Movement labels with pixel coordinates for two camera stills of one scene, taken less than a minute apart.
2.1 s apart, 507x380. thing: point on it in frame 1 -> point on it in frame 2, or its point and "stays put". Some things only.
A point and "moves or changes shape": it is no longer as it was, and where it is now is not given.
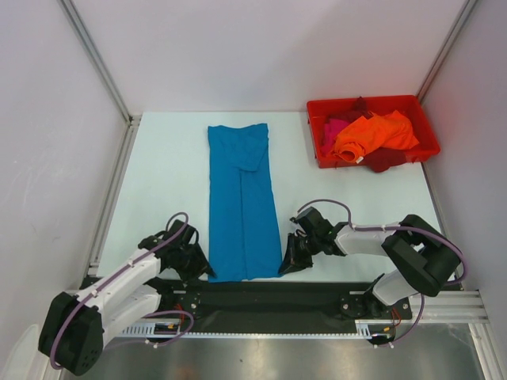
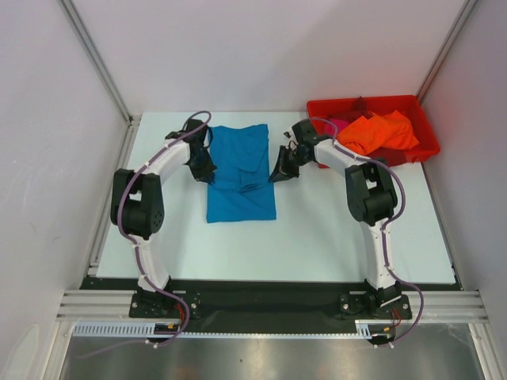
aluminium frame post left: x=131 y=119 stays put
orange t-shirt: x=371 y=131 stays put
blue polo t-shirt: x=243 y=236 moves or changes shape
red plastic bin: x=319 y=110 stays put
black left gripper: x=200 y=264 -> x=207 y=173
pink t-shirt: x=333 y=127 stays put
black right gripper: x=300 y=248 -> x=287 y=163
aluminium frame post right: x=465 y=12 stays put
